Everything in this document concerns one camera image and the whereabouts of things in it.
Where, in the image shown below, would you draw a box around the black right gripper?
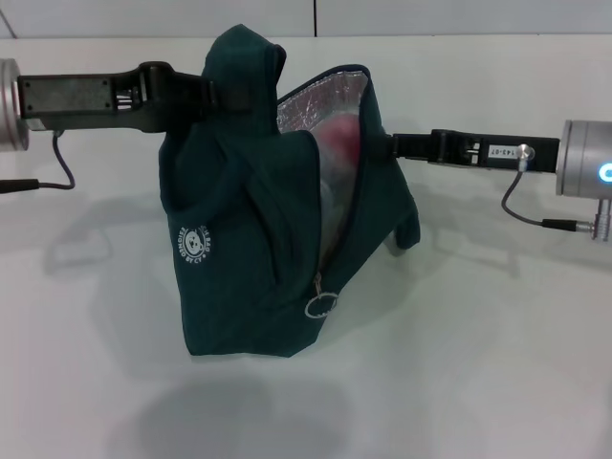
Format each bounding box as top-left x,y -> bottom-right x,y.
384,127 -> 562,173

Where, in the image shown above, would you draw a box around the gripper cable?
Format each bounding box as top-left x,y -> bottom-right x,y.
0,130 -> 77,195
500,169 -> 598,231

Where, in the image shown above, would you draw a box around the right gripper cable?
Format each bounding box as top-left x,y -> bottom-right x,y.
500,169 -> 598,231

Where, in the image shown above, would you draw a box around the pink peach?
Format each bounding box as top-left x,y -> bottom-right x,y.
318,114 -> 363,164

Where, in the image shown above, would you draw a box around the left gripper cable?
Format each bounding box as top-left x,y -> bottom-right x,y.
0,130 -> 77,195

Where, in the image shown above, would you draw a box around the dark teal insulated lunch bag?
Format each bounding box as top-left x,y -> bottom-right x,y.
157,23 -> 424,358

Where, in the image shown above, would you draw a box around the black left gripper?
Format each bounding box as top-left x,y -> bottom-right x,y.
17,60 -> 215,136

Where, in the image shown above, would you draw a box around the clear plastic lunch box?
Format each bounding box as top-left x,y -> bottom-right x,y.
314,142 -> 360,262

